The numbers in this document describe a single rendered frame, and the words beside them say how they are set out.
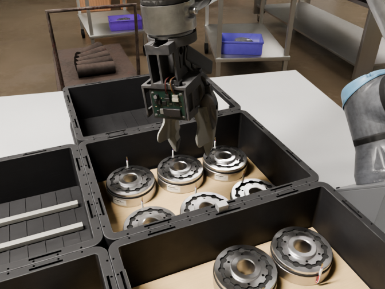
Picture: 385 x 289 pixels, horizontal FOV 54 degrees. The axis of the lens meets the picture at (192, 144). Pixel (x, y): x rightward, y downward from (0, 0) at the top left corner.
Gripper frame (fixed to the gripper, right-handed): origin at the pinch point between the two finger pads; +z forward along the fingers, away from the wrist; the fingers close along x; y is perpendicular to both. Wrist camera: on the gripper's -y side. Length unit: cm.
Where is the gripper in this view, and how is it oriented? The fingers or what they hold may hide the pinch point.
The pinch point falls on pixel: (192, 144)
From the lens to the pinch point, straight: 65.3
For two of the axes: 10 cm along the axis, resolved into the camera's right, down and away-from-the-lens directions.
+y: -3.8, 5.1, -7.7
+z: 1.1, 8.6, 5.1
